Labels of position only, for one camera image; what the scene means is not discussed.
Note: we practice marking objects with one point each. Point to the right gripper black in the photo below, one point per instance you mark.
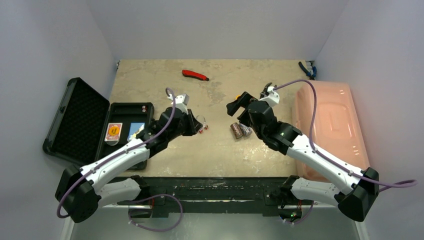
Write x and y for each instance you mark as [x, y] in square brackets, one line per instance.
[245, 104]

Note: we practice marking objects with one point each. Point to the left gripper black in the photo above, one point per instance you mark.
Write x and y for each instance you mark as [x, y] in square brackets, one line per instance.
[194, 125]

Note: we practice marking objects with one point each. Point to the clear round dealer button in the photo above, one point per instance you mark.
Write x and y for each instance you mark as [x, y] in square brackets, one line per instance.
[112, 142]

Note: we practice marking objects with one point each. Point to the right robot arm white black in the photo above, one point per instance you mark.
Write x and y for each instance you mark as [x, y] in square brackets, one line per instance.
[349, 188]

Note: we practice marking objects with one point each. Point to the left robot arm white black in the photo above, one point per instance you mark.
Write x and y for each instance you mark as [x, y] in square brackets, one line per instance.
[82, 190]

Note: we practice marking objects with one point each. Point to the black poker set case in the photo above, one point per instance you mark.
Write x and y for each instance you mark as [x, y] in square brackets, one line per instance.
[77, 133]

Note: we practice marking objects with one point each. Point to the brown black poker chip stack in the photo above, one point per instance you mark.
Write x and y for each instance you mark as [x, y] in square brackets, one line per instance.
[236, 130]

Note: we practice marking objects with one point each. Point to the brown blue poker chip stack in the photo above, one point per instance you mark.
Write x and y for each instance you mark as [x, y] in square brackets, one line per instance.
[246, 131]

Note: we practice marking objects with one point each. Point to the red utility knife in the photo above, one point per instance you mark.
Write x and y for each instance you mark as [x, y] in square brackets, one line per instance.
[195, 75]

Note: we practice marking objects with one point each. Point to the blue playing card deck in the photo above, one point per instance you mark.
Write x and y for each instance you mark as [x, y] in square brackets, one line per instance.
[135, 128]

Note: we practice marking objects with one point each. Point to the yellow big blind button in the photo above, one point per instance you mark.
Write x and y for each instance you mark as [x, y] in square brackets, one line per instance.
[112, 132]

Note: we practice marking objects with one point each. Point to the red playing card deck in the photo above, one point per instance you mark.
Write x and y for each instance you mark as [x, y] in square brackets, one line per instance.
[111, 125]

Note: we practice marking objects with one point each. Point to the pink plastic storage bin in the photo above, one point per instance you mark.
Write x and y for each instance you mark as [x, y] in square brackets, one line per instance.
[330, 109]

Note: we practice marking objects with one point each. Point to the black handled pliers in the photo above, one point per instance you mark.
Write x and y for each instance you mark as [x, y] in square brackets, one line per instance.
[265, 91]

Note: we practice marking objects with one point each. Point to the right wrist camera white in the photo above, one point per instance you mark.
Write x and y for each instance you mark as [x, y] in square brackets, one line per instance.
[272, 98]

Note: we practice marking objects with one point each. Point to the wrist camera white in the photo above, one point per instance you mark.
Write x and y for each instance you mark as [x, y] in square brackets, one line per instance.
[181, 101]
[272, 98]

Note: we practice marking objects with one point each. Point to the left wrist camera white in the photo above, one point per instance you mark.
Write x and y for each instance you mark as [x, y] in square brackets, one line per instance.
[181, 101]

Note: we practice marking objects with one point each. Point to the blue handled pliers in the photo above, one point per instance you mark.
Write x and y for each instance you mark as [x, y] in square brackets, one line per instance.
[309, 69]

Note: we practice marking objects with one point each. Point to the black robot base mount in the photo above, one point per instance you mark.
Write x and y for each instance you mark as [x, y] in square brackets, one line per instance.
[268, 196]

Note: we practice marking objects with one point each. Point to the aluminium frame rail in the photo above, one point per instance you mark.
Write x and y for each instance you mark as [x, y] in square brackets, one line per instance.
[324, 223]

